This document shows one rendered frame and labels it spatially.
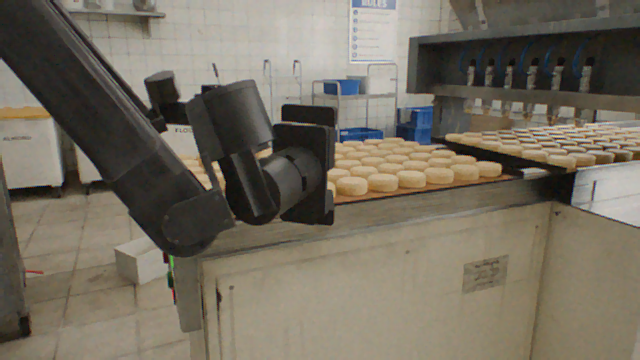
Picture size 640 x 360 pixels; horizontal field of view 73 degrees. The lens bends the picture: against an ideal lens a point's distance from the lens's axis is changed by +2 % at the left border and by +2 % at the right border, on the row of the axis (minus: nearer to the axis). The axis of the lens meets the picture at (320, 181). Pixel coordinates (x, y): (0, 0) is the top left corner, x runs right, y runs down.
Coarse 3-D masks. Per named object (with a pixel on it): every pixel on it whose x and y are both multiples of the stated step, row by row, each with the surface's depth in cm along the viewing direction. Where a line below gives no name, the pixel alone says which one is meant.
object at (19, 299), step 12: (0, 180) 160; (0, 192) 161; (0, 204) 162; (0, 216) 162; (0, 228) 163; (12, 240) 167; (12, 252) 167; (12, 264) 168; (12, 276) 169; (12, 288) 170; (24, 300) 173; (24, 312) 174
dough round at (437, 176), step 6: (432, 168) 77; (438, 168) 77; (444, 168) 77; (426, 174) 75; (432, 174) 74; (438, 174) 73; (444, 174) 73; (450, 174) 73; (426, 180) 75; (432, 180) 74; (438, 180) 73; (444, 180) 73; (450, 180) 74
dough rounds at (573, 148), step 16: (528, 128) 125; (544, 128) 126; (560, 128) 127; (576, 128) 125; (592, 128) 125; (608, 128) 126; (480, 144) 103; (496, 144) 101; (512, 144) 103; (528, 144) 100; (544, 144) 100; (560, 144) 102; (576, 144) 102; (592, 144) 104; (608, 144) 100; (624, 144) 101; (544, 160) 90; (560, 160) 84; (576, 160) 87; (592, 160) 86; (608, 160) 89; (624, 160) 91
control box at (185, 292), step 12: (168, 264) 80; (180, 264) 64; (192, 264) 64; (180, 276) 64; (192, 276) 65; (180, 288) 65; (192, 288) 65; (180, 300) 65; (192, 300) 66; (180, 312) 66; (192, 312) 66; (180, 324) 66; (192, 324) 67
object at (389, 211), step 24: (432, 192) 75; (456, 192) 77; (480, 192) 79; (504, 192) 82; (528, 192) 84; (552, 192) 87; (336, 216) 68; (360, 216) 70; (384, 216) 72; (408, 216) 74; (432, 216) 76; (216, 240) 61; (240, 240) 62; (264, 240) 64; (288, 240) 65
